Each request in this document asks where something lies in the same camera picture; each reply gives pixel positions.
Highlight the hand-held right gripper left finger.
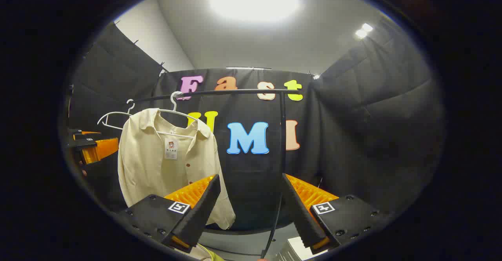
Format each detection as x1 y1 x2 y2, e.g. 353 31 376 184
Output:
116 174 222 254

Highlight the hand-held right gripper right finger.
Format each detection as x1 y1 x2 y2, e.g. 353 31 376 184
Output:
282 173 391 256

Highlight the yellow-rimmed laundry hamper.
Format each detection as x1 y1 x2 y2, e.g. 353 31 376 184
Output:
184 243 226 261

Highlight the cream button shirt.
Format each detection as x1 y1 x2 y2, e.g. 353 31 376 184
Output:
118 108 236 230

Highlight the white plastic clothes hanger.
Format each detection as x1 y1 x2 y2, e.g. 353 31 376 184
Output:
155 91 200 139
97 99 136 131

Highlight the black metal clothes rack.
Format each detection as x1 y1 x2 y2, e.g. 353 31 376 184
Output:
131 89 302 259

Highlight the black backdrop cloth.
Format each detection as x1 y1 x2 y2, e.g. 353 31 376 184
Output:
65 18 446 230

